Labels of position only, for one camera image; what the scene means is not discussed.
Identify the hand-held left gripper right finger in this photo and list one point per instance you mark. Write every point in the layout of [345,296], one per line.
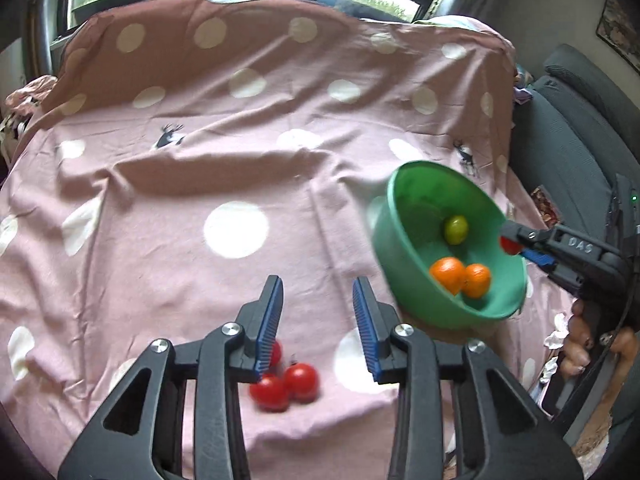
[365,330]

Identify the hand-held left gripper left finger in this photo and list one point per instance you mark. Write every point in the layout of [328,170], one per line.
[267,330]

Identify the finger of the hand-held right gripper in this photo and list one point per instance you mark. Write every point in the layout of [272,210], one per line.
[530,237]
[542,259]

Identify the red cherry tomato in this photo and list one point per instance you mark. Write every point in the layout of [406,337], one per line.
[509,246]
[301,381]
[270,392]
[275,352]

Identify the orange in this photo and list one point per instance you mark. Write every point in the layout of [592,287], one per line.
[478,280]
[447,275]

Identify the green jujube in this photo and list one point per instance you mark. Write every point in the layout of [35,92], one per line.
[456,229]

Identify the green bowl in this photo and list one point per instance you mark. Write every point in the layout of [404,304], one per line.
[425,195]

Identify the person's right hand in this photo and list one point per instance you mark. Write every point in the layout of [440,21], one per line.
[577,340]

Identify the clear snack packet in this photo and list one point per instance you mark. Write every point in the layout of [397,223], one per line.
[546,205]

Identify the grey sofa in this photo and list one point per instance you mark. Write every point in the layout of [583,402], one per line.
[575,125]

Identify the colourful crumpled cloth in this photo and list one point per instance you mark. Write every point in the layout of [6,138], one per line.
[521,92]

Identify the pink polka dot blanket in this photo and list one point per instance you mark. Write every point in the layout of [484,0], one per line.
[200,160]

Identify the framed landscape painting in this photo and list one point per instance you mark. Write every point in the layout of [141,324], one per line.
[620,25]

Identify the pale blue bedding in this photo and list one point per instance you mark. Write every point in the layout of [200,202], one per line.
[450,21]

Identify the pink clothes pile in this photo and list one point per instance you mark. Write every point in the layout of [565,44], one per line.
[25,97]

